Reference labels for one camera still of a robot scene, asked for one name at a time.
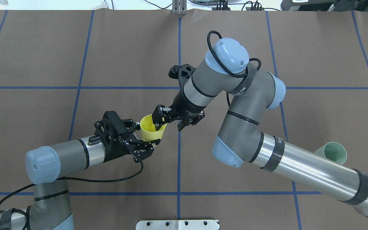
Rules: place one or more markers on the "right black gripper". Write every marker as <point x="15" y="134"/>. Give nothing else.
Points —
<point x="184" y="107"/>

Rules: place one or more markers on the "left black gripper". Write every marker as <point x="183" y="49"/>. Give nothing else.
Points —
<point x="122" y="148"/>

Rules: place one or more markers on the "yellow plastic cup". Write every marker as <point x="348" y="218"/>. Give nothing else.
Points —
<point x="148" y="131"/>

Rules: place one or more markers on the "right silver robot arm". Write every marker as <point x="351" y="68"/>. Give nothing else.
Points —
<point x="227" y="67"/>

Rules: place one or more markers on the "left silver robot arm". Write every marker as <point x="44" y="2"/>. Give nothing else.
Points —
<point x="49" y="168"/>

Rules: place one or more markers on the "green plastic cup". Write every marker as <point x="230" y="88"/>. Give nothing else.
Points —
<point x="332" y="151"/>

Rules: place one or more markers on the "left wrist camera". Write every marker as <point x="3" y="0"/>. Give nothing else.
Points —
<point x="110" y="128"/>

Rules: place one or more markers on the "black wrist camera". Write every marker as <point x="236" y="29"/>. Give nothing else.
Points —
<point x="182" y="73"/>

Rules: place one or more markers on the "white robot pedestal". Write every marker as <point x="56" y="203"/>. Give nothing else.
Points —
<point x="187" y="224"/>

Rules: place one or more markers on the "aluminium frame post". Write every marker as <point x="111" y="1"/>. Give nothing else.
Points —
<point x="179" y="7"/>

